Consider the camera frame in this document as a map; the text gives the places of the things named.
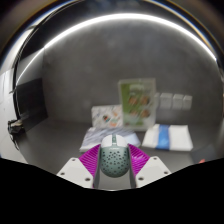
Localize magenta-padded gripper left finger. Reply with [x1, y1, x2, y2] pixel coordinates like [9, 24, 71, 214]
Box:
[56, 143, 102, 189]

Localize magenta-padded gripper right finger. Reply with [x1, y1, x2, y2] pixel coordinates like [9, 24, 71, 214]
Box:
[128, 143, 172, 189]

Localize green and white perforated mouse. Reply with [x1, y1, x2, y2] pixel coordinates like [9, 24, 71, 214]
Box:
[99, 133, 131, 178]

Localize black mouse pad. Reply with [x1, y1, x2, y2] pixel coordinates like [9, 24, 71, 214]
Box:
[191, 143, 224, 164]

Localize white book with blue band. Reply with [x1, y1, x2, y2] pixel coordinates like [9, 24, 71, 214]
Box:
[141, 123, 194, 152]

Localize blue striped book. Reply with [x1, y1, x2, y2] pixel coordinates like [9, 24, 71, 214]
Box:
[79, 126, 142, 153]

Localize white sticker sheet card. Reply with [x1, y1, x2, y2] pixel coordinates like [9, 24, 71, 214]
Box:
[90, 104, 124, 129]

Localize green food poster stand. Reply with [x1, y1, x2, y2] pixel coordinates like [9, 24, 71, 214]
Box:
[117, 78, 158, 131]

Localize black monitor screen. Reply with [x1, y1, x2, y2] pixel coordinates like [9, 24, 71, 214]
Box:
[14, 77, 48, 131]

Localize black cable bundle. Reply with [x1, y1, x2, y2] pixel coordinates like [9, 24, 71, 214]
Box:
[7, 119, 25, 135]

